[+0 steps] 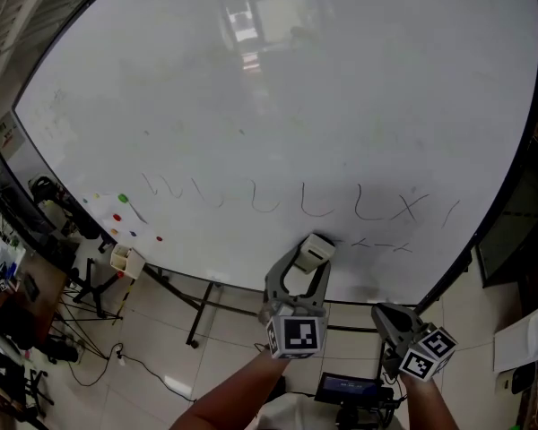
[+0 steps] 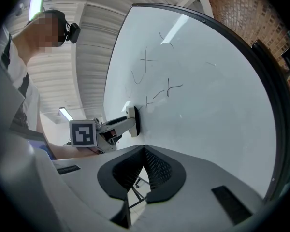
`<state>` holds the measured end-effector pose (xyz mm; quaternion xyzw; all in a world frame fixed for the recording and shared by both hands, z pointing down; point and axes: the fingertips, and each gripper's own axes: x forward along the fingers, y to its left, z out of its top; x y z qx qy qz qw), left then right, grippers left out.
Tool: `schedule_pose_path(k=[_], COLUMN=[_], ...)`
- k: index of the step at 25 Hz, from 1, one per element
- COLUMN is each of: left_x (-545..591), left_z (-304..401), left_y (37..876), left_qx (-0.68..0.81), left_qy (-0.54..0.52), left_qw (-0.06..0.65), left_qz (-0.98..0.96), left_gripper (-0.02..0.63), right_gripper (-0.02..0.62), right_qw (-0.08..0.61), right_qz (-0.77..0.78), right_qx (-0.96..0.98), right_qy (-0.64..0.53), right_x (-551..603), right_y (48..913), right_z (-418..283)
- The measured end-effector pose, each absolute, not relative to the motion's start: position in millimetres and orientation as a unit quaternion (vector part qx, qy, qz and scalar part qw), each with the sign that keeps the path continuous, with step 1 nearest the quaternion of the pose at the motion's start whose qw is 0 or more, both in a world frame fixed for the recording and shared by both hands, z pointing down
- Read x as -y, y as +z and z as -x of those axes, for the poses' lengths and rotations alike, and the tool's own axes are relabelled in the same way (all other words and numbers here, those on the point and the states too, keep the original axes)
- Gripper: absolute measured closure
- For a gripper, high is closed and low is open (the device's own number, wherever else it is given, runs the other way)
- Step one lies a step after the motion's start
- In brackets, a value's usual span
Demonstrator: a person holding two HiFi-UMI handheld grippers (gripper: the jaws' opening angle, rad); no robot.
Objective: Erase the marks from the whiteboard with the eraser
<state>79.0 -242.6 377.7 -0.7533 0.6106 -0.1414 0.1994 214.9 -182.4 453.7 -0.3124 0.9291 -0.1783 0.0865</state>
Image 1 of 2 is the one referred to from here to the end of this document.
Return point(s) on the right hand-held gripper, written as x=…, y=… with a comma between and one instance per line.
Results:
x=426, y=352

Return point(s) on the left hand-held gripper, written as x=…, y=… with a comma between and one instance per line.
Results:
x=300, y=334

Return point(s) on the white whiteboard eraser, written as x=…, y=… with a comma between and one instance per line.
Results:
x=314, y=253

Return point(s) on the white whiteboard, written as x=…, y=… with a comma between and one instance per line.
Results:
x=296, y=105

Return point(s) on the person's right forearm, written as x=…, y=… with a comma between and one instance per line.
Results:
x=426, y=406

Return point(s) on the person's left forearm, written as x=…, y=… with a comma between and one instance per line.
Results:
x=233, y=397

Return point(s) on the chest-mounted screen device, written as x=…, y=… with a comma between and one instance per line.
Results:
x=349, y=417

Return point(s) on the white water dispenser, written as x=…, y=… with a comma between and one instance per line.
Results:
x=520, y=343

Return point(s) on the black glass cabinet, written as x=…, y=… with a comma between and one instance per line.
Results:
x=520, y=231

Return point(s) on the white marker holder box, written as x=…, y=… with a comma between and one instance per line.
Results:
x=134, y=262

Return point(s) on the yellow black hazard tape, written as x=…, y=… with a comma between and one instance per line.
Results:
x=125, y=298

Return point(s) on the white power strip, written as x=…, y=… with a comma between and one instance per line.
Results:
x=120, y=355

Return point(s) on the large green magnet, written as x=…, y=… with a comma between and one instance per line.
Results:
x=123, y=198

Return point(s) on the white paper sheet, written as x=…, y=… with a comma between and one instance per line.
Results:
x=105, y=213

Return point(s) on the black office chair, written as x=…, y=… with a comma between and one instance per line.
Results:
x=42, y=186
x=85, y=226

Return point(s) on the brown wooden desk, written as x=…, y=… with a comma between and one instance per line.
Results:
x=45, y=285

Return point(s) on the black phone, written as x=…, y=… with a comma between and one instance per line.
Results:
x=31, y=287

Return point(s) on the white storage bin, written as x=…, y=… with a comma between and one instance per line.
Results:
x=4, y=262

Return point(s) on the black computer monitor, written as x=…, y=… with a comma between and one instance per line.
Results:
x=13, y=200

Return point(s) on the white black wall device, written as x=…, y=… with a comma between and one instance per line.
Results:
x=522, y=379

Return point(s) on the white wall notice panel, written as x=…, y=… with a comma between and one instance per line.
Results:
x=6, y=135

